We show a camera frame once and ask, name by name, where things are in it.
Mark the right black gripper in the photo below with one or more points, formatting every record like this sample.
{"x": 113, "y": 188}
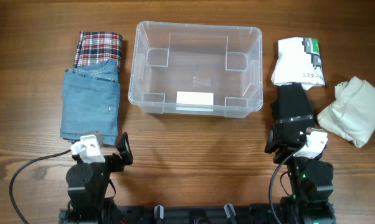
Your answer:
{"x": 275, "y": 142}

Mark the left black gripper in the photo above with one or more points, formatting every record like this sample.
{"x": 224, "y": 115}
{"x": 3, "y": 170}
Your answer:
{"x": 124, "y": 148}

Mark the black garment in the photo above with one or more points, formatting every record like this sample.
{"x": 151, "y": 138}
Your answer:
{"x": 292, "y": 105}

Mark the cream cloth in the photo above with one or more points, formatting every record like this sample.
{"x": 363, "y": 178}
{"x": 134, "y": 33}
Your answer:
{"x": 352, "y": 114}

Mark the blue denim jeans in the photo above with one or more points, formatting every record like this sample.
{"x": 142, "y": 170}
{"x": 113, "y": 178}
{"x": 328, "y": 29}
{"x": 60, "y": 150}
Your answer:
{"x": 91, "y": 96}

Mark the white printed t-shirt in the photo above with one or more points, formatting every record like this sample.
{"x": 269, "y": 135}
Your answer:
{"x": 299, "y": 61}

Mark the red plaid shirt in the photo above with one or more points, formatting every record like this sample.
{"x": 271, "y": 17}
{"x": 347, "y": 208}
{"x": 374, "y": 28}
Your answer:
{"x": 96, "y": 47}

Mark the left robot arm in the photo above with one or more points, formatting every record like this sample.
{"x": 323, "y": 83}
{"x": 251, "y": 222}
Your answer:
{"x": 89, "y": 179}

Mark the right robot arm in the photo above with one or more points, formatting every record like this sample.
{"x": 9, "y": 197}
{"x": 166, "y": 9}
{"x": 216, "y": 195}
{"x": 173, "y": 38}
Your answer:
{"x": 310, "y": 178}

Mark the white label in container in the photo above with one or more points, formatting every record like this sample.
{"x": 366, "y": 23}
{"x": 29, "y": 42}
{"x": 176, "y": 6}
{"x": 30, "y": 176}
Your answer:
{"x": 195, "y": 98}

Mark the clear plastic storage container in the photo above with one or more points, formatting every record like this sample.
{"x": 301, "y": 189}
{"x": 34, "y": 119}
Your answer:
{"x": 223, "y": 60}

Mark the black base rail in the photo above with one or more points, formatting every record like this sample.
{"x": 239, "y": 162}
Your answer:
{"x": 252, "y": 214}

